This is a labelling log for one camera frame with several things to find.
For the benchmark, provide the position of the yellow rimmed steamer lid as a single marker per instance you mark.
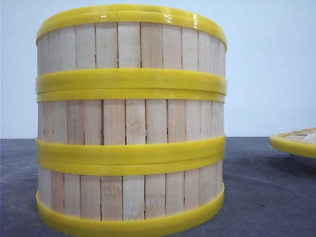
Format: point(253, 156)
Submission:
point(300, 143)

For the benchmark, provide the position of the front bamboo steamer basket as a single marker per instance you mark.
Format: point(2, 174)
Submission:
point(136, 206)

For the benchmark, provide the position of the white plate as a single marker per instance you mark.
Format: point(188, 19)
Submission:
point(305, 160)

